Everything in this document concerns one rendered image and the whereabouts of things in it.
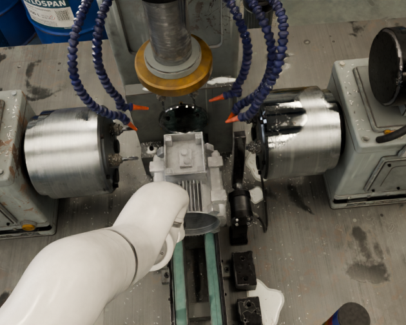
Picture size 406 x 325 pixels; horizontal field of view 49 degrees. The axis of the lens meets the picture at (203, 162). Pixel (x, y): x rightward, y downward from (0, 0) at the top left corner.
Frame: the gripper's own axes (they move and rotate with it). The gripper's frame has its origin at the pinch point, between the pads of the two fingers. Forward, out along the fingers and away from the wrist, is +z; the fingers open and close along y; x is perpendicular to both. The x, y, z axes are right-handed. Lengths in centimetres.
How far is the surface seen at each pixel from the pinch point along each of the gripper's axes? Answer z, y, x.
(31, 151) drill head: 5.9, -32.9, 20.9
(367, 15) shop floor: 184, 128, 103
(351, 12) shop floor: 186, 119, 106
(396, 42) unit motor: -10, 55, 36
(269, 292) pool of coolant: 18.9, 26.3, -24.4
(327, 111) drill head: 5, 44, 24
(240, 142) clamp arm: -6.2, 19.7, 17.9
